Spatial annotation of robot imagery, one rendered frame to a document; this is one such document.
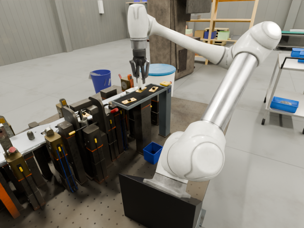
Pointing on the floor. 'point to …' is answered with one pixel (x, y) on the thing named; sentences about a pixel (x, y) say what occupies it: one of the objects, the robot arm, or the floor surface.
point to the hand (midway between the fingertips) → (140, 83)
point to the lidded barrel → (161, 74)
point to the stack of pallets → (217, 36)
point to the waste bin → (101, 79)
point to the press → (168, 56)
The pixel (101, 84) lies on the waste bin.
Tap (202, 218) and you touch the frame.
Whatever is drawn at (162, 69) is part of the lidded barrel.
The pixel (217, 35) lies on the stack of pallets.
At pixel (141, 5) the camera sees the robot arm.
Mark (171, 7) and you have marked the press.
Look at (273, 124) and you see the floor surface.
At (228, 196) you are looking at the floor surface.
